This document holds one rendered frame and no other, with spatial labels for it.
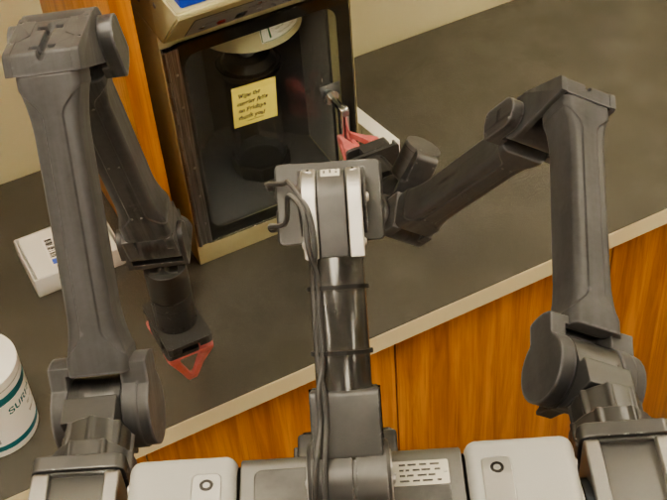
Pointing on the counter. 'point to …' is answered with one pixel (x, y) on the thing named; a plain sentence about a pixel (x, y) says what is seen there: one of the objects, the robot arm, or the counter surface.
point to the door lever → (339, 113)
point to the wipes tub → (14, 402)
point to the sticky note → (254, 102)
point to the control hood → (173, 15)
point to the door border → (188, 145)
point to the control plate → (230, 15)
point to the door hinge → (180, 139)
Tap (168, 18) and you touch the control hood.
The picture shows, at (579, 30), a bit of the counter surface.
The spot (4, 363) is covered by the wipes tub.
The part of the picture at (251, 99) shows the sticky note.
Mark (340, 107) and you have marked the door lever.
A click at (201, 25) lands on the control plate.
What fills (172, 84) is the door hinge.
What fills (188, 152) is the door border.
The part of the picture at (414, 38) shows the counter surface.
